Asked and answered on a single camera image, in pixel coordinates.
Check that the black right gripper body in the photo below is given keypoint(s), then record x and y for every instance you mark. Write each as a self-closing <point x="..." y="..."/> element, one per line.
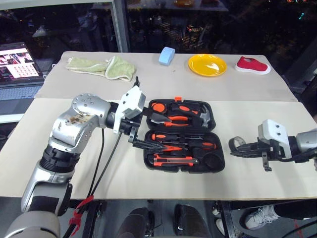
<point x="270" y="151"/>

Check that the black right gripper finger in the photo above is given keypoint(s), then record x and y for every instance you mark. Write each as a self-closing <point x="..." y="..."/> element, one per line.
<point x="248" y="145"/>
<point x="245" y="153"/>

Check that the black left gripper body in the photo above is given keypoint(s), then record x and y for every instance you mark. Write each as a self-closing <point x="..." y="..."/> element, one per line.
<point x="129" y="126"/>

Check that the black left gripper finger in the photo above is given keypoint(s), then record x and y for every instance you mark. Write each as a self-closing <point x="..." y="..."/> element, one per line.
<point x="152" y="114"/>
<point x="148" y="145"/>

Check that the orange black utility knife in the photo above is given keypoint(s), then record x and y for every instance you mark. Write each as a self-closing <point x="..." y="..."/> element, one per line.
<point x="173" y="160"/>

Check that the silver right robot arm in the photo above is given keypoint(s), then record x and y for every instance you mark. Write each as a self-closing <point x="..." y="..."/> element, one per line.
<point x="306" y="141"/>

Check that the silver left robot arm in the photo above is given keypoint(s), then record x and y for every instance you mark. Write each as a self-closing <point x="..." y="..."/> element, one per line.
<point x="81" y="124"/>

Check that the black plastic tool case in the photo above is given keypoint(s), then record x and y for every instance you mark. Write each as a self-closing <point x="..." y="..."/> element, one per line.
<point x="210" y="134"/>

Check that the black orange tape measure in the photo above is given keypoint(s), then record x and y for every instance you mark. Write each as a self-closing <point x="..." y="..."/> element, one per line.
<point x="159" y="107"/>

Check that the light blue box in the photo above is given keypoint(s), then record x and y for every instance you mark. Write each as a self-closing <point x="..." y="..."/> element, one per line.
<point x="166" y="56"/>

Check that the green towel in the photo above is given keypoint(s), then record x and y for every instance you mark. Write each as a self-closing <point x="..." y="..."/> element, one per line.
<point x="114" y="68"/>

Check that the person leg black trousers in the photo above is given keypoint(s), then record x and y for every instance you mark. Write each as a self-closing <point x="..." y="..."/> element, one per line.
<point x="297" y="210"/>

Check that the white sneaker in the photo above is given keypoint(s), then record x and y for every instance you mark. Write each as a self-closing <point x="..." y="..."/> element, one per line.
<point x="261" y="218"/>

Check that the yellow plate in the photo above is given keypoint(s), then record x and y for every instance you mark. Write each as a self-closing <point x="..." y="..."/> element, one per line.
<point x="207" y="65"/>

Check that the dark rounded shape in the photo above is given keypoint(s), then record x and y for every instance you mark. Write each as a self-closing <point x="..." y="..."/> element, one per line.
<point x="189" y="220"/>
<point x="136" y="223"/>

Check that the red shoe white sole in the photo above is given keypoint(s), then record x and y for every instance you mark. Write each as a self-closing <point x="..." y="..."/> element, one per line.
<point x="252" y="65"/>

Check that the open laptop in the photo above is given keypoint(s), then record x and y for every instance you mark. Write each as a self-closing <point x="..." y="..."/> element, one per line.
<point x="17" y="81"/>

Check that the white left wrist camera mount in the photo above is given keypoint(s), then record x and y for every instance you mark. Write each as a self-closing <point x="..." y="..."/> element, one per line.
<point x="131" y="101"/>

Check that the black table frame leg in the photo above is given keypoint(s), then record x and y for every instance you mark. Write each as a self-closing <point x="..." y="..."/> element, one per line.
<point x="91" y="218"/>
<point x="227" y="220"/>

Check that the grey window frame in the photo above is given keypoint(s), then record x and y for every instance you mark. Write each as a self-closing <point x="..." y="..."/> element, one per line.
<point x="120" y="24"/>

